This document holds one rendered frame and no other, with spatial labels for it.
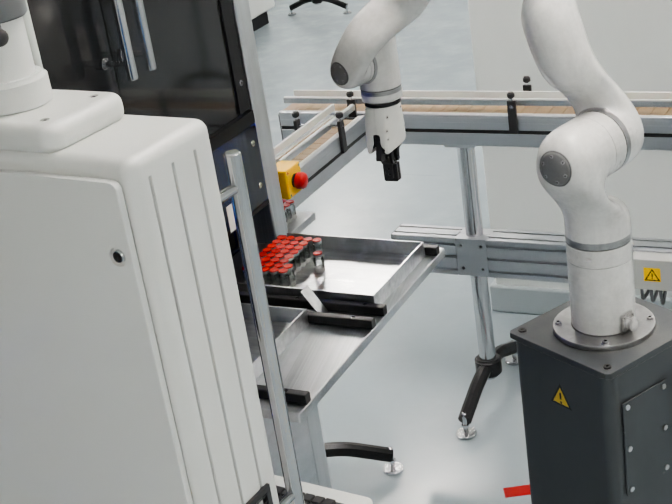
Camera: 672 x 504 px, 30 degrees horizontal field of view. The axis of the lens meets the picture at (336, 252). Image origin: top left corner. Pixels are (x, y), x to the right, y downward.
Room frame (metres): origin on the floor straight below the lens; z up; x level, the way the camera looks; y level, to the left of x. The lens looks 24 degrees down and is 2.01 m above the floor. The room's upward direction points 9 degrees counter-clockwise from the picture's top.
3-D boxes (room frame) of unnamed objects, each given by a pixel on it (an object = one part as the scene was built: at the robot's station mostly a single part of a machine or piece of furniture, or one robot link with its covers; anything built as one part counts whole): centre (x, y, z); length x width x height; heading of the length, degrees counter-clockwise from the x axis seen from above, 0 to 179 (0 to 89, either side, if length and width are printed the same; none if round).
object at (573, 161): (2.06, -0.46, 1.16); 0.19 x 0.12 x 0.24; 133
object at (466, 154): (3.31, -0.40, 0.46); 0.09 x 0.09 x 0.77; 60
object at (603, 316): (2.09, -0.48, 0.95); 0.19 x 0.19 x 0.18
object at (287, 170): (2.79, 0.10, 1.00); 0.08 x 0.07 x 0.07; 60
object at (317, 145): (3.11, 0.08, 0.92); 0.69 x 0.16 x 0.16; 150
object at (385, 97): (2.45, -0.14, 1.27); 0.09 x 0.08 x 0.03; 150
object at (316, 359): (2.33, 0.14, 0.87); 0.70 x 0.48 x 0.02; 150
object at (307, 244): (2.50, 0.10, 0.90); 0.18 x 0.02 x 0.05; 150
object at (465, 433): (3.31, -0.40, 0.07); 0.50 x 0.08 x 0.14; 150
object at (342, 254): (2.46, 0.02, 0.90); 0.34 x 0.26 x 0.04; 60
